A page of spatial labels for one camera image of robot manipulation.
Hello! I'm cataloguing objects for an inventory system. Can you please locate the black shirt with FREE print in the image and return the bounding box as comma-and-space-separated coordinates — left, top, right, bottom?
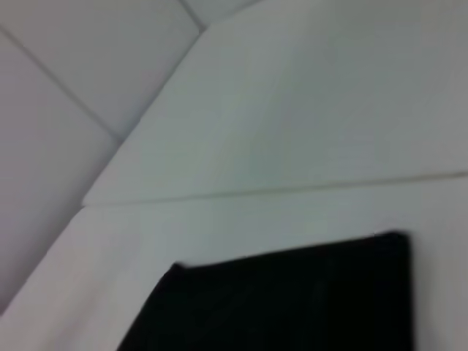
117, 229, 421, 351

